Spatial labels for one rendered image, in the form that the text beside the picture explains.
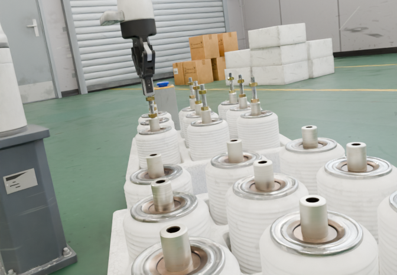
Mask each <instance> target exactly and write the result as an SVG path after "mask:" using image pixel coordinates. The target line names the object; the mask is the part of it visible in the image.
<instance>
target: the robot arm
mask: <svg viewBox="0 0 397 275"><path fill-rule="evenodd" d="M117 6H118V11H105V12H104V13H103V15H102V16H101V17H100V18H99V20H100V26H106V25H113V24H117V23H120V26H121V33H122V38H123V39H126V40H128V39H132V43H133V47H132V48H131V52H132V55H131V57H132V60H133V62H134V66H135V69H136V73H137V75H138V76H139V78H141V84H142V92H143V95H144V96H151V95H154V94H155V92H154V85H153V80H152V77H153V74H155V50H153V48H152V45H151V44H150V41H149V38H148V37H151V36H155V35H156V34H157V29H156V24H155V17H154V9H153V6H152V1H151V0H117ZM27 130H28V126H27V120H26V118H25V113H24V108H23V105H22V100H21V96H20V92H19V88H18V83H17V78H16V75H15V70H14V65H13V63H12V57H11V52H10V49H9V44H8V39H7V37H6V35H5V34H4V32H3V30H2V27H1V23H0V138H3V137H7V136H12V135H16V134H19V133H22V132H25V131H27Z"/></svg>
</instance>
